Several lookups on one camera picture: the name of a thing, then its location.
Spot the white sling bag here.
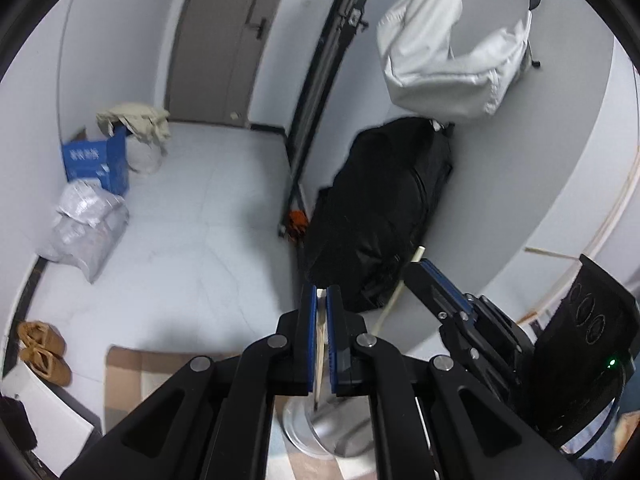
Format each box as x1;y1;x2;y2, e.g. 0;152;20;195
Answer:
376;0;543;123

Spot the beige cloth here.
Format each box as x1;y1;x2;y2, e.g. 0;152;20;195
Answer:
96;102;172;153

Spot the blue cardboard box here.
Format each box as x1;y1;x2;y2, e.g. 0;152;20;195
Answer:
61;126;132;195

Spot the checkered tablecloth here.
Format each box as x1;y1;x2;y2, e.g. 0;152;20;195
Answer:
102;344;436;480

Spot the white sack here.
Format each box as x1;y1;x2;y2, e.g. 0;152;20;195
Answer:
127;135;165;176

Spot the crinkled silver parcel bag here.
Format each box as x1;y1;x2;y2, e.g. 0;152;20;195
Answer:
56;180;124;224

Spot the grey parcel bag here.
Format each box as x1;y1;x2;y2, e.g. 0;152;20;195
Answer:
36;205;130;283

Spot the black cloth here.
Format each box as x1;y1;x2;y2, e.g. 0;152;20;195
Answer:
0;395;38;453

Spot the black metal door frame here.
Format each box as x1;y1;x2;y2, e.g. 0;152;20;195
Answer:
277;0;381;243

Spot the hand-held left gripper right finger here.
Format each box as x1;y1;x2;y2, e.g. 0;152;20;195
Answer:
325;284;586;480

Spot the black cable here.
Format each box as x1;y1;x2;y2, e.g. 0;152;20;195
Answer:
562;357;627;461

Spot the pale wooden chopstick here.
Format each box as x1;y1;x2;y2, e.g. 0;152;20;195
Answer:
313;287;329;413
374;245;427;335

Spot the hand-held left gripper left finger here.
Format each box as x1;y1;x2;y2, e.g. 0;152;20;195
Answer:
60;284;321;480

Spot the white grey utensil holder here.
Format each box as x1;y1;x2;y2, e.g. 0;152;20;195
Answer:
281;394;376;461

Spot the black backpack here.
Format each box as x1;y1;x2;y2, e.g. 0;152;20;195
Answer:
305;116;456;313

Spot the grey door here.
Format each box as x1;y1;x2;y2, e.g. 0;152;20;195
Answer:
165;0;301;128

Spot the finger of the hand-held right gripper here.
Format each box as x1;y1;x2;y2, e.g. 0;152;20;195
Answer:
422;259;538;386
404;261;518;403

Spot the small orange object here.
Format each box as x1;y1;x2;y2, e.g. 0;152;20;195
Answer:
286;211;309;239

